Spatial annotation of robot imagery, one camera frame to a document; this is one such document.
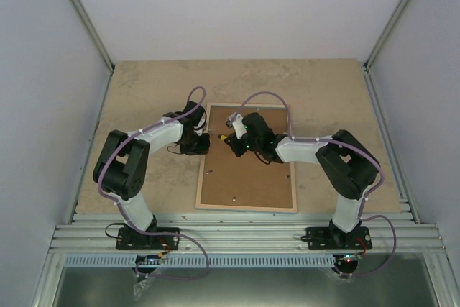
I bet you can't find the teal wooden picture frame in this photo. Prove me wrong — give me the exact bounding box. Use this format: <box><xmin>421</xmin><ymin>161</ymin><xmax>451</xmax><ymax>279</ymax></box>
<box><xmin>195</xmin><ymin>102</ymin><xmax>298</xmax><ymax>213</ymax></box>

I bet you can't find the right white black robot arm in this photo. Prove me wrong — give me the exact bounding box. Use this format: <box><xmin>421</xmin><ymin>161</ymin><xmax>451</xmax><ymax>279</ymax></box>
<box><xmin>218</xmin><ymin>112</ymin><xmax>383</xmax><ymax>249</ymax></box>

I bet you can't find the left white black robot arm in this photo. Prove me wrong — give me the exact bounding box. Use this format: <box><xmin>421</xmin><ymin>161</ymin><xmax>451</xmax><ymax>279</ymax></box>
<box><xmin>93</xmin><ymin>101</ymin><xmax>210</xmax><ymax>249</ymax></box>

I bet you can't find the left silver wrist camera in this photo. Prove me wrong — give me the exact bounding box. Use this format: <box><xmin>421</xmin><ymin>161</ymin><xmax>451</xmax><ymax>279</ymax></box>
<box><xmin>194</xmin><ymin>112</ymin><xmax>207</xmax><ymax>135</ymax></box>

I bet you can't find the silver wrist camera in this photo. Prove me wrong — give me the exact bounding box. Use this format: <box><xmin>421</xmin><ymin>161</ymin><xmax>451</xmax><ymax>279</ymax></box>
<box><xmin>194</xmin><ymin>112</ymin><xmax>207</xmax><ymax>135</ymax></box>
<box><xmin>226</xmin><ymin>112</ymin><xmax>247</xmax><ymax>139</ymax></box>

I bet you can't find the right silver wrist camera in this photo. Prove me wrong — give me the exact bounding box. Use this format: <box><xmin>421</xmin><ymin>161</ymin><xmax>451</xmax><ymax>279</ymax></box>
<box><xmin>226</xmin><ymin>112</ymin><xmax>247</xmax><ymax>139</ymax></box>

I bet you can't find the aluminium rail platform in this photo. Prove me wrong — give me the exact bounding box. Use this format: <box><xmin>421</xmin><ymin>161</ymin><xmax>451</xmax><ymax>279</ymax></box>
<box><xmin>50</xmin><ymin>212</ymin><xmax>446</xmax><ymax>254</ymax></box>

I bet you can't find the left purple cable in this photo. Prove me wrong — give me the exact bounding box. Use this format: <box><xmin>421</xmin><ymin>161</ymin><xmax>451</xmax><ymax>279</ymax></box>
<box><xmin>97</xmin><ymin>86</ymin><xmax>211</xmax><ymax>282</ymax></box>

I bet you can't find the purple cable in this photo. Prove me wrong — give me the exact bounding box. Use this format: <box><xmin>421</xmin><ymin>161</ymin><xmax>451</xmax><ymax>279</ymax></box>
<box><xmin>97</xmin><ymin>86</ymin><xmax>211</xmax><ymax>282</ymax></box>
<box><xmin>236</xmin><ymin>91</ymin><xmax>397</xmax><ymax>279</ymax></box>

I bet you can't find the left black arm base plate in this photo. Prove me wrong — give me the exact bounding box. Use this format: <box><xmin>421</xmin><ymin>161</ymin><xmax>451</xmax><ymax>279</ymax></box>
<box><xmin>115</xmin><ymin>225</ymin><xmax>180</xmax><ymax>252</ymax></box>

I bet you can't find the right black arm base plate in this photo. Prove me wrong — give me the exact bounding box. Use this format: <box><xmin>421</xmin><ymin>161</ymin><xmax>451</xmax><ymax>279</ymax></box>
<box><xmin>300</xmin><ymin>226</ymin><xmax>373</xmax><ymax>251</ymax></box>

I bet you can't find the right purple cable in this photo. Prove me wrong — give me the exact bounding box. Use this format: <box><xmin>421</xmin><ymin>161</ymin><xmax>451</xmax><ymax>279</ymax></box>
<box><xmin>236</xmin><ymin>91</ymin><xmax>397</xmax><ymax>279</ymax></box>

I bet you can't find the grey slotted cable duct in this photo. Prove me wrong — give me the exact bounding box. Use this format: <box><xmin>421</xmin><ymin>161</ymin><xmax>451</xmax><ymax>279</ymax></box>
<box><xmin>64</xmin><ymin>253</ymin><xmax>336</xmax><ymax>269</ymax></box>

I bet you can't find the right aluminium corner post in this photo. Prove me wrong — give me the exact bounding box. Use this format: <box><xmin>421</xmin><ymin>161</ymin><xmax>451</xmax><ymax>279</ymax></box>
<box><xmin>362</xmin><ymin>0</ymin><xmax>412</xmax><ymax>73</ymax></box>

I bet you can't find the aluminium corner post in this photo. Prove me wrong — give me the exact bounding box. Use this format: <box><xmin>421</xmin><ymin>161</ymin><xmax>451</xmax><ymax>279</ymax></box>
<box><xmin>68</xmin><ymin>0</ymin><xmax>115</xmax><ymax>74</ymax></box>
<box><xmin>362</xmin><ymin>0</ymin><xmax>412</xmax><ymax>73</ymax></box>

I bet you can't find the left aluminium corner post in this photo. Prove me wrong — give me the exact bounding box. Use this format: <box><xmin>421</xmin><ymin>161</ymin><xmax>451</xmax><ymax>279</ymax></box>
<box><xmin>68</xmin><ymin>0</ymin><xmax>115</xmax><ymax>74</ymax></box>

